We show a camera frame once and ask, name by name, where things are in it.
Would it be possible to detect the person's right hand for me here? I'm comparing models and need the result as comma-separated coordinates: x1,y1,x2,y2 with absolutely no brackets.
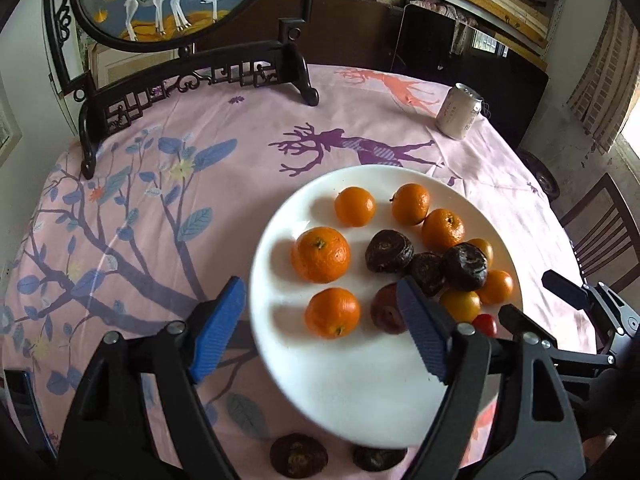
582,431,617,467

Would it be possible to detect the white drink can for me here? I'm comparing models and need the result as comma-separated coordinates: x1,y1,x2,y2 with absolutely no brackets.
435,82,484,141

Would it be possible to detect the passion fruit on plate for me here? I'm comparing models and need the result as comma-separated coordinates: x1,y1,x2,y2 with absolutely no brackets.
364,230,414,273

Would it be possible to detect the large mandarin orange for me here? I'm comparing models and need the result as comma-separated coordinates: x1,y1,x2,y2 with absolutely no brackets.
421,208,465,254

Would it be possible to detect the black smartphone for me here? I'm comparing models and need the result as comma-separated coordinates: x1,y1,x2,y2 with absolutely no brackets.
4,370,56,464

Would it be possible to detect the round orange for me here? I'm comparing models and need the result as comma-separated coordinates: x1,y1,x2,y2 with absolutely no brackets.
304,287,361,339

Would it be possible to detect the red cherry tomato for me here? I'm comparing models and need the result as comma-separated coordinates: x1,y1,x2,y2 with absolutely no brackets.
472,313,498,338

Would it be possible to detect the black round object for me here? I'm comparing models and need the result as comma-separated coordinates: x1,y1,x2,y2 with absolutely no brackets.
516,150,561,203

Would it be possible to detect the dark passion fruit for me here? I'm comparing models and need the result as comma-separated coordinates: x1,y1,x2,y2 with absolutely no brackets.
269,432,329,479
352,445,408,472
404,252,445,297
442,242,488,292

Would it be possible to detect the dark red plum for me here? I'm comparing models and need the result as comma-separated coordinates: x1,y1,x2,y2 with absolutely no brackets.
370,283,407,335

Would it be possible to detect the small yellow-orange fruit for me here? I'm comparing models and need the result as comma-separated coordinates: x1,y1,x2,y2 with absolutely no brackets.
438,288,482,323

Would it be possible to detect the mandarin orange with stem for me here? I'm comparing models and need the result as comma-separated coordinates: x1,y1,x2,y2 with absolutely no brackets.
291,226,352,284

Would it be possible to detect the small yellow orange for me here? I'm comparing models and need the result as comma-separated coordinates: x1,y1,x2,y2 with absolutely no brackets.
469,238,495,268

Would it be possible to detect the white oval plate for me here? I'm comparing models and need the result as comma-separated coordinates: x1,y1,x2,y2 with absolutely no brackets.
248,165,515,448

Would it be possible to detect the dark carved screen stand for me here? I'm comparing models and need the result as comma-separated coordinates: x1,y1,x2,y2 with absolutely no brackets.
42,0,319,179

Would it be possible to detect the small orange on plate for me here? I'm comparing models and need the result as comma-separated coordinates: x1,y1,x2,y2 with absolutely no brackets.
334,186,376,228

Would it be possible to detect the mandarin on plate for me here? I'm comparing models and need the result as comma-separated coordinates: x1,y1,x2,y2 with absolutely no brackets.
477,270,514,306

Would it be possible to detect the wooden chair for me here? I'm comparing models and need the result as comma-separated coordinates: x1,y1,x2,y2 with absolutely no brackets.
560,172,639,292

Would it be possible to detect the pink floral tablecloth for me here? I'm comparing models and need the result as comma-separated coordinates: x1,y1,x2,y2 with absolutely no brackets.
0,63,599,480

